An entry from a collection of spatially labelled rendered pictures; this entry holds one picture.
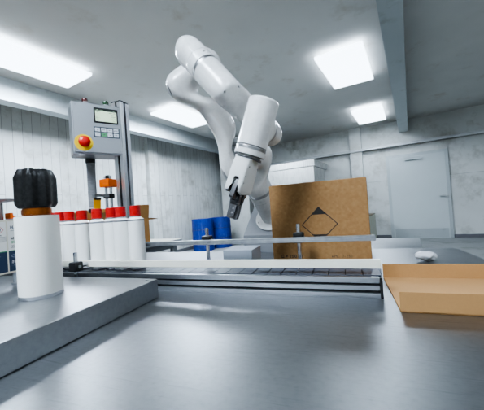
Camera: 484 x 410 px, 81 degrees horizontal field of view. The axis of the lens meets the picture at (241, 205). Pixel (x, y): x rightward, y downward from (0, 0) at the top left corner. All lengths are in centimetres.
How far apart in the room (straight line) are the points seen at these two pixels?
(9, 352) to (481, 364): 66
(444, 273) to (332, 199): 34
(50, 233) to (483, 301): 89
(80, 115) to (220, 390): 102
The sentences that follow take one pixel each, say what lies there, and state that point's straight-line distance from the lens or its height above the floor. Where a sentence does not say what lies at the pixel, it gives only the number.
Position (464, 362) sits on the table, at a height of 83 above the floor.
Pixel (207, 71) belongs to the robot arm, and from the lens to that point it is 89.
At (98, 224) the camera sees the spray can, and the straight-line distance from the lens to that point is 106.
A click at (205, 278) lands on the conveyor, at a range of 80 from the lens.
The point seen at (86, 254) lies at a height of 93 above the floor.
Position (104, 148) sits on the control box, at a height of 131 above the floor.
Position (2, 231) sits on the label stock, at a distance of 101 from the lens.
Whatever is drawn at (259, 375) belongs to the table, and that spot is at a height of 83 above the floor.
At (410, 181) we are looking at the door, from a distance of 846.
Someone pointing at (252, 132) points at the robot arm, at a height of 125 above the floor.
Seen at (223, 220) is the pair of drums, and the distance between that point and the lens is 792.
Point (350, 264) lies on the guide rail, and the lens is 71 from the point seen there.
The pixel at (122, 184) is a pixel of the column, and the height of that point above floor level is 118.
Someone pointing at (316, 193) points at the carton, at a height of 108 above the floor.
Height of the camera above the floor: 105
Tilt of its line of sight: 1 degrees up
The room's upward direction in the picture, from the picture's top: 4 degrees counter-clockwise
